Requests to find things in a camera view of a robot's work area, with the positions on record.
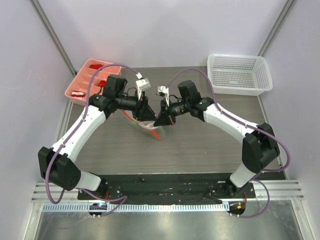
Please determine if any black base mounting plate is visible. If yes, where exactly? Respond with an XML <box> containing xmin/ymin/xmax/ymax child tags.
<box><xmin>93</xmin><ymin>173</ymin><xmax>256</xmax><ymax>206</ymax></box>

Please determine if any aluminium frame rail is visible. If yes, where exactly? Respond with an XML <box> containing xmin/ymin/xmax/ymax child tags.
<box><xmin>31</xmin><ymin>179</ymin><xmax>305</xmax><ymax>202</ymax></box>

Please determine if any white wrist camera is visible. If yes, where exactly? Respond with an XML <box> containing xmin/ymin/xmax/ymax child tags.
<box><xmin>156</xmin><ymin>86</ymin><xmax>170</xmax><ymax>106</ymax></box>
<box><xmin>135</xmin><ymin>78</ymin><xmax>151</xmax><ymax>100</ymax></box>

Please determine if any white slotted cable duct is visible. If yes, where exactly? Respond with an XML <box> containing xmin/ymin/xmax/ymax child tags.
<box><xmin>42</xmin><ymin>201</ymin><xmax>230</xmax><ymax>213</ymax></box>

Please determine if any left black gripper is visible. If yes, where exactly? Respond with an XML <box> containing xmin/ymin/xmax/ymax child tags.
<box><xmin>116</xmin><ymin>90</ymin><xmax>157</xmax><ymax>122</ymax></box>

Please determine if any red fake food top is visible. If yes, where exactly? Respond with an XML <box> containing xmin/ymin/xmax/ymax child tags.
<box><xmin>89</xmin><ymin>64</ymin><xmax>103</xmax><ymax>70</ymax></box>

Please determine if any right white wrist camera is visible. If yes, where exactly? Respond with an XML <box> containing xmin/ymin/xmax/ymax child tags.
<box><xmin>156</xmin><ymin>86</ymin><xmax>170</xmax><ymax>106</ymax></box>

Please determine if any red fake food middle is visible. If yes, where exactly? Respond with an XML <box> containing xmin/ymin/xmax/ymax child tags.
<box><xmin>97</xmin><ymin>80</ymin><xmax>107</xmax><ymax>88</ymax></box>

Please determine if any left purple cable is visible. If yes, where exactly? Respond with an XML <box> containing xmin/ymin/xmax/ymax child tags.
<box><xmin>43</xmin><ymin>64</ymin><xmax>143</xmax><ymax>223</ymax></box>

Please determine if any white perforated plastic basket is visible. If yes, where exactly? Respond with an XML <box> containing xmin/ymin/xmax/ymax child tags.
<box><xmin>207</xmin><ymin>54</ymin><xmax>273</xmax><ymax>97</ymax></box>

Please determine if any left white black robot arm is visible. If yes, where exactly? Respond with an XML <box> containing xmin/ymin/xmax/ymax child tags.
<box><xmin>38</xmin><ymin>74</ymin><xmax>156</xmax><ymax>200</ymax></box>

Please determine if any red white fake food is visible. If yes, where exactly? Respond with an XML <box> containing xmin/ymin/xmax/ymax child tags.
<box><xmin>71</xmin><ymin>91</ymin><xmax>86</xmax><ymax>99</ymax></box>

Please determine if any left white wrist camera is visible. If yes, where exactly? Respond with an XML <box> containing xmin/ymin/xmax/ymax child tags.
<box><xmin>135</xmin><ymin>78</ymin><xmax>151</xmax><ymax>100</ymax></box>

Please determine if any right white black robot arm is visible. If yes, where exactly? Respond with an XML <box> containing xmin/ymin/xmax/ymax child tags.
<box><xmin>153</xmin><ymin>80</ymin><xmax>280</xmax><ymax>198</ymax></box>

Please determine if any pink compartment tray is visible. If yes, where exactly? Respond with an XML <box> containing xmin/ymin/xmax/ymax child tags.
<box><xmin>64</xmin><ymin>59</ymin><xmax>122</xmax><ymax>106</ymax></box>

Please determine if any clear orange zip top bag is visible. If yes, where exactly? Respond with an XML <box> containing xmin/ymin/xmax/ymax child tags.
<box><xmin>122</xmin><ymin>110</ymin><xmax>166</xmax><ymax>141</ymax></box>

